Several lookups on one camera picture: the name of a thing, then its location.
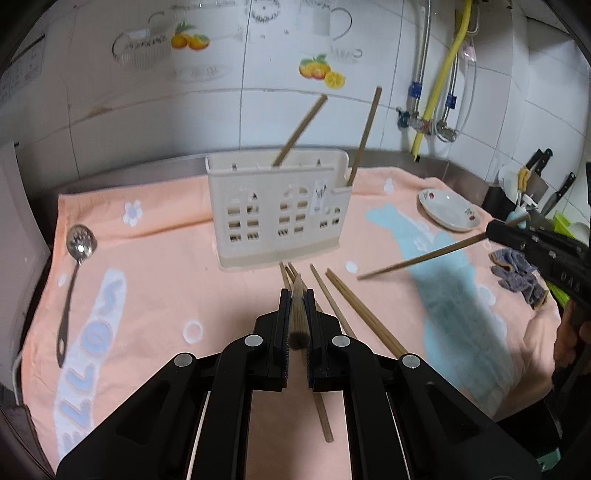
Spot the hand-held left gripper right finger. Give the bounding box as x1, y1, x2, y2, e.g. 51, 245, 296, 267
305, 290, 541, 480

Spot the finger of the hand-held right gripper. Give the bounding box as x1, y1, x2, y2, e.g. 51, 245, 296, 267
485, 220, 548, 260

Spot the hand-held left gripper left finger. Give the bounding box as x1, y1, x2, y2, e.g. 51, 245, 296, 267
55, 288, 293, 480

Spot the cream plastic utensil holder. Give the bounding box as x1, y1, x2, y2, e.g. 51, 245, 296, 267
205, 150, 354, 272

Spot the person's right hand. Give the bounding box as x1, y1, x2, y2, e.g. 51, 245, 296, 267
553, 305, 583, 371

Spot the grey rag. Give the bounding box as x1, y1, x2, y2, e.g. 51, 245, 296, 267
489, 248, 549, 309

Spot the green plastic basket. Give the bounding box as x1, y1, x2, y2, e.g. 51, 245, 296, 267
551, 211, 591, 243

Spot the stack of white dishes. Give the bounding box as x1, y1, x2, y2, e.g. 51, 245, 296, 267
497, 165, 525, 201

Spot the white plate with cherry print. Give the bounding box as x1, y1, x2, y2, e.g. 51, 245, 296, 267
418, 188, 482, 232

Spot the peach printed towel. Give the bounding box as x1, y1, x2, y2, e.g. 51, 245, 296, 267
21, 165, 561, 480

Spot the metal water valve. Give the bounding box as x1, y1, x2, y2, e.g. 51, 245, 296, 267
397, 107, 433, 136
434, 119, 459, 142

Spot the clear plastic tube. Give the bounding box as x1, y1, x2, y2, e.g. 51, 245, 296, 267
458, 45, 479, 136

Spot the metal slotted spoon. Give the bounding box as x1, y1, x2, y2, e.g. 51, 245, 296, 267
55, 224, 98, 368

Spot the black handled cleaver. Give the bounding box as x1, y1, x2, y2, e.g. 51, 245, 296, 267
523, 148, 554, 200

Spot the black handled kitchen knife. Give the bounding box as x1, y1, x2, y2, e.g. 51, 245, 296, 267
539, 172, 577, 217

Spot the braided metal hose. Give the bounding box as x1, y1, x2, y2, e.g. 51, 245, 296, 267
412, 0, 433, 121
442, 59, 463, 131

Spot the yellow gas hose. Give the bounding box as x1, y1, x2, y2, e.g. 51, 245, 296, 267
410, 0, 474, 161

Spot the white cable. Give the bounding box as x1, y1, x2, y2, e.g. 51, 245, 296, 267
10, 353, 25, 404

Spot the wall chart sticker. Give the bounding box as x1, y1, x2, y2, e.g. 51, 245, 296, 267
0, 42, 48, 103

